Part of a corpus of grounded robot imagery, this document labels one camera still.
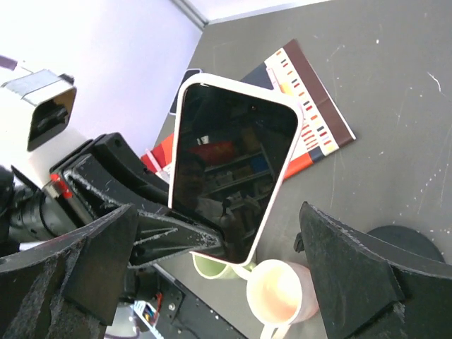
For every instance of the black round-base phone stand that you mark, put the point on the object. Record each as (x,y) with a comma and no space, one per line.
(408,240)

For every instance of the green ceramic mug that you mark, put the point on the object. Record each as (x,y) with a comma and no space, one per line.
(212,270)

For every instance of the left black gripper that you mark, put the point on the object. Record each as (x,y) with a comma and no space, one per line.
(103,174)

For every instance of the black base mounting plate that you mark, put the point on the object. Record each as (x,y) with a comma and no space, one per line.
(163,307)

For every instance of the pink case smartphone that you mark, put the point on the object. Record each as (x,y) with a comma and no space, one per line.
(232,145)

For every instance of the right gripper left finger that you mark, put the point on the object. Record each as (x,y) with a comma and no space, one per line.
(68,287)

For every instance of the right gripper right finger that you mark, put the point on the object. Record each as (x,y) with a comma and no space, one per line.
(369,288)

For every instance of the pink ceramic mug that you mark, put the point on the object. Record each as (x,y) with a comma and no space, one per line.
(280,294)

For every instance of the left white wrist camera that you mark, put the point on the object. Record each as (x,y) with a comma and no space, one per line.
(35,107)

